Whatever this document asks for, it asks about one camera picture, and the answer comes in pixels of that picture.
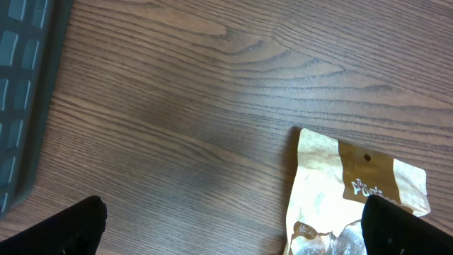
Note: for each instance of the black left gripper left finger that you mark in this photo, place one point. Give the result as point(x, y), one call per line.
point(76, 230)

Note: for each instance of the grey plastic mesh basket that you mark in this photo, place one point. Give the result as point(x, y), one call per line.
point(32, 39)

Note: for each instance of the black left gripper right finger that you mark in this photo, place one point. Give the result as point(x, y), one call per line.
point(389, 229)

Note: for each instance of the beige snack pouch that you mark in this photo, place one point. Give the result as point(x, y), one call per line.
point(333, 182)

